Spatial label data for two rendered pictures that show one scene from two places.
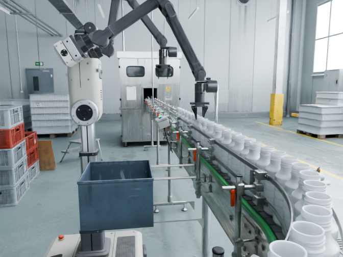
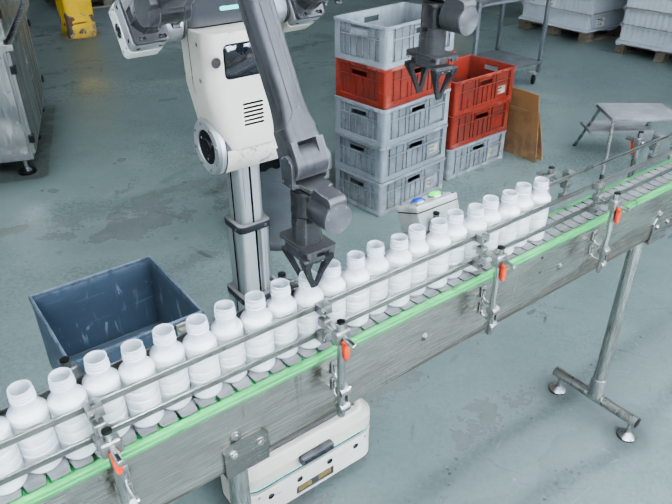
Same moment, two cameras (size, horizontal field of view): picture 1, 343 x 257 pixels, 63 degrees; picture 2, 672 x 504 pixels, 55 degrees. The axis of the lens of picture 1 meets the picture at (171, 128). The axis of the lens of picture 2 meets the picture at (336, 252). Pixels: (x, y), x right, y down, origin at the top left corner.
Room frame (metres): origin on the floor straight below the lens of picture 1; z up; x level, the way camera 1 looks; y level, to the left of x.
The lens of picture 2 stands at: (1.12, -1.10, 1.85)
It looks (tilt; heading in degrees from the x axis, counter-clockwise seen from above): 31 degrees down; 61
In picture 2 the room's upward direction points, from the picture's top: straight up
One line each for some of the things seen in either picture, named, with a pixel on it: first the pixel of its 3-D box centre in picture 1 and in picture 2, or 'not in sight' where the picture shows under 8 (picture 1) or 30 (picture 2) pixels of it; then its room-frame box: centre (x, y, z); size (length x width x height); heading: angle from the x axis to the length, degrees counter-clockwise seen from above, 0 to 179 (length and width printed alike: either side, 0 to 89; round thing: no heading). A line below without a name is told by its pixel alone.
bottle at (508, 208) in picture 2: not in sight; (505, 222); (2.17, -0.08, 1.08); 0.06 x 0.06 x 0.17
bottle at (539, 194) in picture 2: not in sight; (536, 208); (2.29, -0.06, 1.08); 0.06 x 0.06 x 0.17
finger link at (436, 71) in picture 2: (165, 72); (435, 77); (2.01, 0.04, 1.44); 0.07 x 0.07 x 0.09; 7
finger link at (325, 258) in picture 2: (200, 111); (309, 263); (1.58, -0.17, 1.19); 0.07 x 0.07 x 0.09; 8
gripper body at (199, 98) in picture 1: (199, 98); (306, 229); (1.58, -0.16, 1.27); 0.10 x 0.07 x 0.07; 98
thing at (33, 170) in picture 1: (19, 172); (455, 146); (3.94, 2.23, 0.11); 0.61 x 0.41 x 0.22; 10
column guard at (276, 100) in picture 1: (276, 109); not in sight; (9.83, -3.70, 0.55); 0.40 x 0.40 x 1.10; 8
